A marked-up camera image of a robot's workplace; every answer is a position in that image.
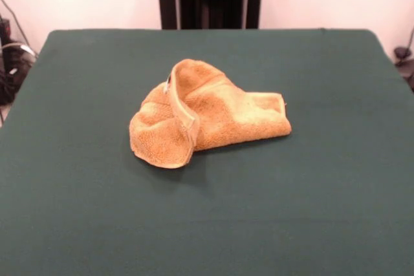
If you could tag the orange terry towel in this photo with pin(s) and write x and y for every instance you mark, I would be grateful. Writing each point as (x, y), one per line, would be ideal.
(226, 117)

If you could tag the small black adapter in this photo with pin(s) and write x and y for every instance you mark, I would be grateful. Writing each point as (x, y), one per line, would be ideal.
(401, 52)

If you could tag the red and black power strip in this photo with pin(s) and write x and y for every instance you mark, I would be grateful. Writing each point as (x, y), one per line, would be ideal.
(4, 28)

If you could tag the dark green table cloth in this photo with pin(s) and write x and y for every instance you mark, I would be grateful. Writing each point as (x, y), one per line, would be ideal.
(97, 127)

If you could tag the black floor object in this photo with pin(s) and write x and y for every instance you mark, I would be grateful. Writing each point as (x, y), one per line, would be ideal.
(408, 74)

